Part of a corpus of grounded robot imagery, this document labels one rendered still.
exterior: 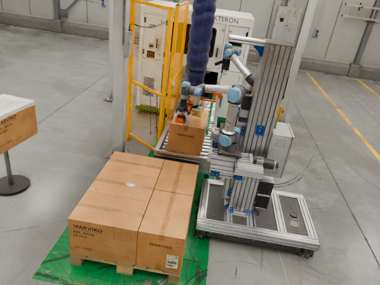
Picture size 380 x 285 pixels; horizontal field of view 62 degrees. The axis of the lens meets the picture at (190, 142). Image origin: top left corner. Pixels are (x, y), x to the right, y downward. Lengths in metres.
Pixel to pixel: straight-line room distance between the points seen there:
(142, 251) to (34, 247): 1.12
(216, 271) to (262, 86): 1.79
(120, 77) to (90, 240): 2.17
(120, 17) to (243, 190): 2.47
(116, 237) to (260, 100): 1.75
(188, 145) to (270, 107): 1.13
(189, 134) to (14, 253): 2.08
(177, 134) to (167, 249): 1.40
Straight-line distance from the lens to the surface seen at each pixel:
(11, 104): 3.86
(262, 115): 3.04
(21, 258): 3.42
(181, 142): 3.68
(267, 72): 2.92
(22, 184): 4.28
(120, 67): 4.24
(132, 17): 4.61
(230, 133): 2.77
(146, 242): 2.80
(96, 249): 3.02
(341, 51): 12.83
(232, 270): 3.31
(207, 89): 2.91
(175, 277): 3.04
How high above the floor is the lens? 2.43
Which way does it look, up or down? 27 degrees down
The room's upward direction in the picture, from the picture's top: 8 degrees clockwise
